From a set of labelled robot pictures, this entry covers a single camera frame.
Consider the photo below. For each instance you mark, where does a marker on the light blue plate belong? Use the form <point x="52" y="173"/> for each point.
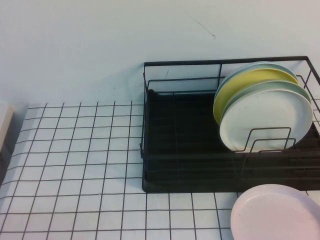
<point x="275" y="65"/>

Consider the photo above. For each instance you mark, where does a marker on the white black-grid table cloth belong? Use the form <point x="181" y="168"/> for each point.
<point x="75" y="162"/>

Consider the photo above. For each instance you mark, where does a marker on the yellow plate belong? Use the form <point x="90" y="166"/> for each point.
<point x="237" y="87"/>

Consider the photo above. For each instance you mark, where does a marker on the white plate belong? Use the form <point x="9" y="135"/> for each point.
<point x="262" y="117"/>

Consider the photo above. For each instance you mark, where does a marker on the black plastic drip tray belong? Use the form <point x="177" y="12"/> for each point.
<point x="187" y="117"/>

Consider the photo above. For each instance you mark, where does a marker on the white board with cream edge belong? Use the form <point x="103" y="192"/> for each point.
<point x="5" y="125"/>

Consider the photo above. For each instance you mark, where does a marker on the pale green plate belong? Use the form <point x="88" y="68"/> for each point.
<point x="287" y="85"/>

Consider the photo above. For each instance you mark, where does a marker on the pink plate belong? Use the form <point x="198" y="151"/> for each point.
<point x="275" y="215"/>

